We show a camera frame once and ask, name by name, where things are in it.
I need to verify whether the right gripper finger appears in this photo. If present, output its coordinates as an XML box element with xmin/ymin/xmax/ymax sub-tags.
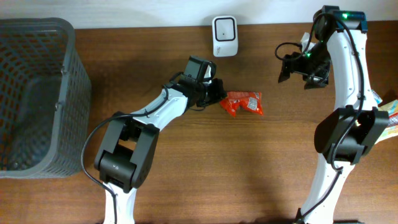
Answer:
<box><xmin>278</xmin><ymin>61</ymin><xmax>292</xmax><ymax>83</ymax></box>
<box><xmin>304</xmin><ymin>75</ymin><xmax>326</xmax><ymax>90</ymax></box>

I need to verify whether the red Hacks candy bag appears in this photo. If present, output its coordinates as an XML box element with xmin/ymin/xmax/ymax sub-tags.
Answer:
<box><xmin>220</xmin><ymin>91</ymin><xmax>264</xmax><ymax>117</ymax></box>

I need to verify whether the green tissue packet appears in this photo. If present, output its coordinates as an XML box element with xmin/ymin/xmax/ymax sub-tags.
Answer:
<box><xmin>372</xmin><ymin>90</ymin><xmax>382</xmax><ymax>105</ymax></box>

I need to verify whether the yellow cleaning sheet package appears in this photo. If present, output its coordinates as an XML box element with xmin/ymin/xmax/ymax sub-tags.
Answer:
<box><xmin>376</xmin><ymin>100</ymin><xmax>398</xmax><ymax>143</ymax></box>

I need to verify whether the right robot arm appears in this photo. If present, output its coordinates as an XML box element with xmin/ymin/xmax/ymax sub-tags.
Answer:
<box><xmin>278</xmin><ymin>6</ymin><xmax>389</xmax><ymax>223</ymax></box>

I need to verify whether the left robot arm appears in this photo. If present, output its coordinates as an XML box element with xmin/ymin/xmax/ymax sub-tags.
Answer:
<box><xmin>94</xmin><ymin>56</ymin><xmax>226</xmax><ymax>223</ymax></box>

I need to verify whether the white barcode scanner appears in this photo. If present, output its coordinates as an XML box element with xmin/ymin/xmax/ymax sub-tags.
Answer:
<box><xmin>211</xmin><ymin>16</ymin><xmax>239</xmax><ymax>57</ymax></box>

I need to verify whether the grey plastic mesh basket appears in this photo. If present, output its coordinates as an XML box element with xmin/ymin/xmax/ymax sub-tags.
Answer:
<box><xmin>1</xmin><ymin>17</ymin><xmax>91</xmax><ymax>179</ymax></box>

